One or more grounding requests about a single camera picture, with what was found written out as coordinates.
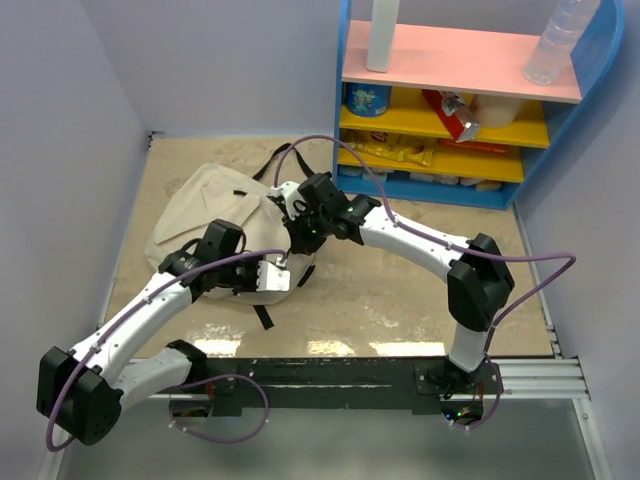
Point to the blue round can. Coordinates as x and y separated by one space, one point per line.
367 100

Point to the blue shelf unit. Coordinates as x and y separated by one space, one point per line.
471 62

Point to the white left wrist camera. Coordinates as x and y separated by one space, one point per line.
272 277

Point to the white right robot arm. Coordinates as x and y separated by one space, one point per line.
478 281

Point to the white tall bottle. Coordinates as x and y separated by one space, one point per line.
382 29

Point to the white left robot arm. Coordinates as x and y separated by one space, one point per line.
83 391

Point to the yellow chips bag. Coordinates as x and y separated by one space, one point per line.
399 148

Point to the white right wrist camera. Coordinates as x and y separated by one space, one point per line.
288 195

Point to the beige canvas backpack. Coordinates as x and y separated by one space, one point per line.
219 212

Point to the aluminium rail frame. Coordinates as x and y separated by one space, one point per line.
342 418

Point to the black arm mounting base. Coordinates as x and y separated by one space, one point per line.
421 385

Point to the red flat box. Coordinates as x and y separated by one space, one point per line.
483 147

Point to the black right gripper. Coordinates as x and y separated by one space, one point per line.
302 242

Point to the white cup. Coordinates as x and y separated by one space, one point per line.
495 111

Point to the red snack carton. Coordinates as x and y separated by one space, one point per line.
455 114

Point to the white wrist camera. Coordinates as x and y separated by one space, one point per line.
288 195
272 277

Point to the clear plastic water bottle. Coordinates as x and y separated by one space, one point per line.
562 32

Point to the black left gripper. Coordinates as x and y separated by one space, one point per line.
254 262

